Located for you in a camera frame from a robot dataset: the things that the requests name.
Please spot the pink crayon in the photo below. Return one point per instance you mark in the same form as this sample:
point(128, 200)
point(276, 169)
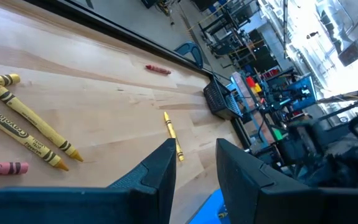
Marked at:
point(1, 168)

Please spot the blue machine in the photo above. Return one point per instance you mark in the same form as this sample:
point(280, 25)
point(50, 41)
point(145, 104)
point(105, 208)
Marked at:
point(300, 93)

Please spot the metal shelving rack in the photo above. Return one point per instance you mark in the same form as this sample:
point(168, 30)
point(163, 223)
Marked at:
point(228, 28)

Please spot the red crayon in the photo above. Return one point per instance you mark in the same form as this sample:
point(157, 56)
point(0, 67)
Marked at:
point(158, 69)

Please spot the gray metal table frame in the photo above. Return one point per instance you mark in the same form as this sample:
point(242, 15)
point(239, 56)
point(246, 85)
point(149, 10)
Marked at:
point(244, 93)

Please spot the yellow storage bin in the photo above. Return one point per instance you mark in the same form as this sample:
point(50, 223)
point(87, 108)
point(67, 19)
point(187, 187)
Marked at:
point(257, 88)

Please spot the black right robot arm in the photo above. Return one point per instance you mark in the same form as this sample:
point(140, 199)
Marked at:
point(346, 161)

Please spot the red storage bin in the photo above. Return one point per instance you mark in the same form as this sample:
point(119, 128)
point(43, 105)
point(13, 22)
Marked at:
point(250, 81)

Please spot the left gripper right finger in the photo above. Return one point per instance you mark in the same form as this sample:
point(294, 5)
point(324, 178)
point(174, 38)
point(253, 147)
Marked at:
point(259, 193)

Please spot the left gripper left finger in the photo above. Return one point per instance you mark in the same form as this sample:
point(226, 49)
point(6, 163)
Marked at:
point(135, 199)

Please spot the black plastic basket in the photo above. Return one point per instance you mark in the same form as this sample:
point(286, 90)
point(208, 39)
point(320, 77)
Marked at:
point(219, 99)

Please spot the blue plastic basket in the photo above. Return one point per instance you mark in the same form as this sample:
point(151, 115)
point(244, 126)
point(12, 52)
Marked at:
point(206, 211)

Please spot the small green object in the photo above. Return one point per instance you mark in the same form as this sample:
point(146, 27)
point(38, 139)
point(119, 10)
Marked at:
point(277, 134)

